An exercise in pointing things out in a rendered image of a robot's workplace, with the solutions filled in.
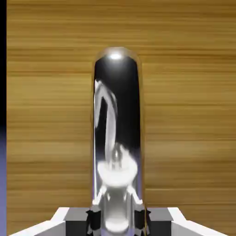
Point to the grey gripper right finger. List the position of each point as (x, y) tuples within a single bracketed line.
[(160, 221)]

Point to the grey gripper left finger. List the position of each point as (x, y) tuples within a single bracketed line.
[(73, 221)]

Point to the light wood cabinet door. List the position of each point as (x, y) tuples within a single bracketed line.
[(184, 92)]

